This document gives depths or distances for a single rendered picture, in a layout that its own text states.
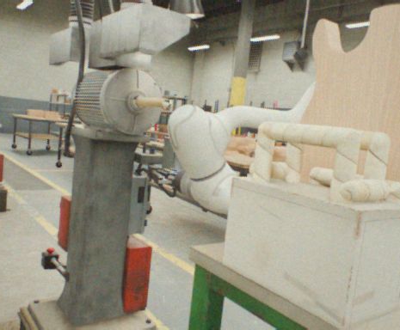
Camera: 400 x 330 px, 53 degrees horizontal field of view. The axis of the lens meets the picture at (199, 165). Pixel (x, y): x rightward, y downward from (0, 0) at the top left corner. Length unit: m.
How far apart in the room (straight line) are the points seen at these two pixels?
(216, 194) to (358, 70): 0.42
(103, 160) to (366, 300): 1.25
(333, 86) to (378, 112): 0.12
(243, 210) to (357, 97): 0.32
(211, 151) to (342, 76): 0.33
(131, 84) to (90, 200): 0.50
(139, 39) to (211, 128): 0.43
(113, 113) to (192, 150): 0.65
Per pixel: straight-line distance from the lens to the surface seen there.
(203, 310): 0.89
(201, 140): 0.91
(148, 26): 1.26
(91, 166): 1.67
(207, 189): 0.97
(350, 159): 0.61
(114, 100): 1.51
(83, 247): 1.75
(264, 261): 0.71
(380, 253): 0.65
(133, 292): 1.90
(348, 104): 0.85
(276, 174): 0.76
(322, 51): 0.91
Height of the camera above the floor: 1.20
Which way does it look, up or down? 6 degrees down
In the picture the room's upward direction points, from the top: 6 degrees clockwise
